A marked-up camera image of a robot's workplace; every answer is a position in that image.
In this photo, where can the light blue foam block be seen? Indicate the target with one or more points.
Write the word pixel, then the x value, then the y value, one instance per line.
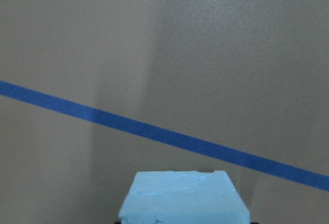
pixel 183 197

